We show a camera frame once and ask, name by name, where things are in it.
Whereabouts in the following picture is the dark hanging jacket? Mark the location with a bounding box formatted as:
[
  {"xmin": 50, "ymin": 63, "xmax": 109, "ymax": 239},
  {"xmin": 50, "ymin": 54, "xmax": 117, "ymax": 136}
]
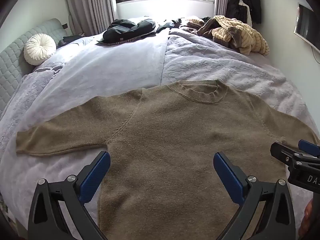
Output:
[{"xmin": 226, "ymin": 0, "xmax": 247, "ymax": 18}]

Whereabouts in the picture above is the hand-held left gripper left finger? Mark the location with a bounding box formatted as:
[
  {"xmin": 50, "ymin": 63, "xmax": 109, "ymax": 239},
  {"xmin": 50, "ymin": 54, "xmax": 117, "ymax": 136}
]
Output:
[{"xmin": 27, "ymin": 151, "xmax": 111, "ymax": 240}]

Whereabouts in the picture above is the black television cable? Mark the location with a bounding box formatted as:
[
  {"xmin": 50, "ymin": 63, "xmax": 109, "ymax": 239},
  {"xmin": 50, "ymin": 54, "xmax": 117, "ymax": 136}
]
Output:
[{"xmin": 311, "ymin": 46, "xmax": 320, "ymax": 64}]

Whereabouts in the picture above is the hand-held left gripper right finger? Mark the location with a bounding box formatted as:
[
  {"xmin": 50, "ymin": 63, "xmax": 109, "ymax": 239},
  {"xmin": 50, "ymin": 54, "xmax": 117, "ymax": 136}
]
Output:
[{"xmin": 213, "ymin": 152, "xmax": 296, "ymax": 240}]

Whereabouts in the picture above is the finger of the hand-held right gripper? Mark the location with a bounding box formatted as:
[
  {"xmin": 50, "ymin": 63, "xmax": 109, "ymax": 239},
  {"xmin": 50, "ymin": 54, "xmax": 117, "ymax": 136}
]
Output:
[
  {"xmin": 270, "ymin": 142, "xmax": 304, "ymax": 170},
  {"xmin": 298, "ymin": 140, "xmax": 320, "ymax": 159}
]

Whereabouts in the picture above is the dark crumpled garment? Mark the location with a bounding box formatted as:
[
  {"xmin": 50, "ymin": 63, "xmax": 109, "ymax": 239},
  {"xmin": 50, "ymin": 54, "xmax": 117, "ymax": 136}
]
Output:
[{"xmin": 156, "ymin": 19, "xmax": 181, "ymax": 33}]

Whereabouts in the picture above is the round white pleated cushion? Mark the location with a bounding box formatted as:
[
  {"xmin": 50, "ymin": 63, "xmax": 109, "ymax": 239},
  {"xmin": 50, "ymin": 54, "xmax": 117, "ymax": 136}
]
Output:
[{"xmin": 24, "ymin": 33, "xmax": 57, "ymax": 66}]

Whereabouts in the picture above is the grey quilted headboard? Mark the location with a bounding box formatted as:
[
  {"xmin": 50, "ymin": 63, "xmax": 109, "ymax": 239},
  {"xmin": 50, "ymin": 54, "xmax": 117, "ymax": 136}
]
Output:
[{"xmin": 0, "ymin": 18, "xmax": 68, "ymax": 117}]

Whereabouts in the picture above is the brown knit sweater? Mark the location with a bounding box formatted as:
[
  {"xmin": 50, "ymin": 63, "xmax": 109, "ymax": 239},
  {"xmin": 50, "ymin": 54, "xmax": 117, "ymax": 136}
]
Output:
[{"xmin": 16, "ymin": 79, "xmax": 320, "ymax": 240}]

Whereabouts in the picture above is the person's right hand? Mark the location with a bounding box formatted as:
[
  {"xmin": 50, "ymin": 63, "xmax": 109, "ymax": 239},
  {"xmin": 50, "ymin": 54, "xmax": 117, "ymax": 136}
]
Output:
[{"xmin": 299, "ymin": 197, "xmax": 316, "ymax": 237}]

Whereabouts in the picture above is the cream striped garment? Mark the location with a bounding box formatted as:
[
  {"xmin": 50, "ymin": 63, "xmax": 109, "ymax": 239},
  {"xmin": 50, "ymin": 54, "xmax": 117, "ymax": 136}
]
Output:
[{"xmin": 211, "ymin": 15, "xmax": 270, "ymax": 56}]

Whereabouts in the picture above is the embossed lilac blanket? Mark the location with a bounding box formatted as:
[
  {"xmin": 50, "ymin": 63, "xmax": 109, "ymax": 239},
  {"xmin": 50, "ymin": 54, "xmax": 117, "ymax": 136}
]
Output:
[{"xmin": 161, "ymin": 27, "xmax": 317, "ymax": 228}]

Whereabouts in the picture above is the black hanging coat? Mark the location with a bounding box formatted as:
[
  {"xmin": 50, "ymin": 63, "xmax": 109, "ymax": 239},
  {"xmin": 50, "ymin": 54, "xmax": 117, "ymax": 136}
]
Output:
[{"xmin": 237, "ymin": 0, "xmax": 262, "ymax": 25}]

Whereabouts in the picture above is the dark flat cloth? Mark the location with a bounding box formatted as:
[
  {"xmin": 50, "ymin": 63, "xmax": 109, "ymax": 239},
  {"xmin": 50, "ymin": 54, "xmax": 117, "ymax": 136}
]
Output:
[{"xmin": 57, "ymin": 34, "xmax": 84, "ymax": 47}]

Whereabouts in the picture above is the wide grey curtain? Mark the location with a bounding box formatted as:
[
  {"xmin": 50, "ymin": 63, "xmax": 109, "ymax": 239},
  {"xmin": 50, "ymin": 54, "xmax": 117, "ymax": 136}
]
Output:
[{"xmin": 60, "ymin": 0, "xmax": 118, "ymax": 37}]

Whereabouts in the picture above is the wall mounted television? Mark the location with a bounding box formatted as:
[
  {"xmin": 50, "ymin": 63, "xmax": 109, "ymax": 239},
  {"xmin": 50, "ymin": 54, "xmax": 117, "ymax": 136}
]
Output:
[{"xmin": 294, "ymin": 2, "xmax": 320, "ymax": 50}]

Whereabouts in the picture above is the brown fuzzy garment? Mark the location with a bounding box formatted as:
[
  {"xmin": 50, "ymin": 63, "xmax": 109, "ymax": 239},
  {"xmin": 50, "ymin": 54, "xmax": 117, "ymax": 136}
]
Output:
[{"xmin": 179, "ymin": 17, "xmax": 218, "ymax": 39}]

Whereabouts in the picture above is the black jacket with plaid lining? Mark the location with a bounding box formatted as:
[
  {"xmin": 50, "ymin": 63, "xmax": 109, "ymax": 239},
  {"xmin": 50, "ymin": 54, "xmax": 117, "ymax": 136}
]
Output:
[{"xmin": 96, "ymin": 18, "xmax": 157, "ymax": 46}]

